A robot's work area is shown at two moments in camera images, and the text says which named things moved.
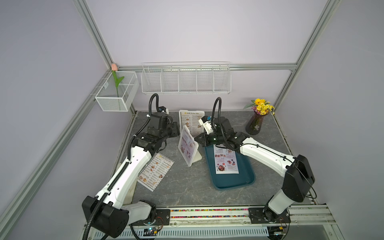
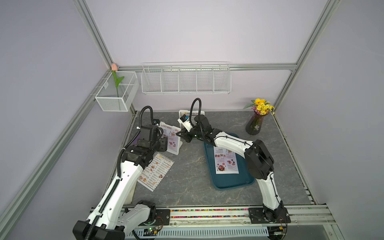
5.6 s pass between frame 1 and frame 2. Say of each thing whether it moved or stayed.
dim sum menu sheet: stayed
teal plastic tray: stayed
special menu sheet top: moved
